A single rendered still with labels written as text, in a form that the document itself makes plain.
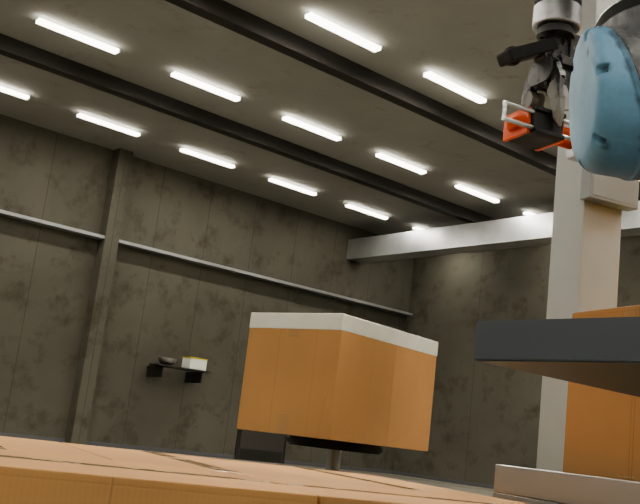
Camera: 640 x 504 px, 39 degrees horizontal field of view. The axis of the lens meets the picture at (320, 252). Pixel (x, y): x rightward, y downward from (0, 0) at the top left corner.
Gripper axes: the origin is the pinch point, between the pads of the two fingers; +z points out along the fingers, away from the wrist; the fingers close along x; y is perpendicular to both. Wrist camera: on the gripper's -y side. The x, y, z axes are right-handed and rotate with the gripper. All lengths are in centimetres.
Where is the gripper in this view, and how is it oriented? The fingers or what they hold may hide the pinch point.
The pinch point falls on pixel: (539, 127)
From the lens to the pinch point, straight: 177.0
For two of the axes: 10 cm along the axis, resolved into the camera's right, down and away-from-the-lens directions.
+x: -4.1, 1.3, 9.0
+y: 9.1, 1.8, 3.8
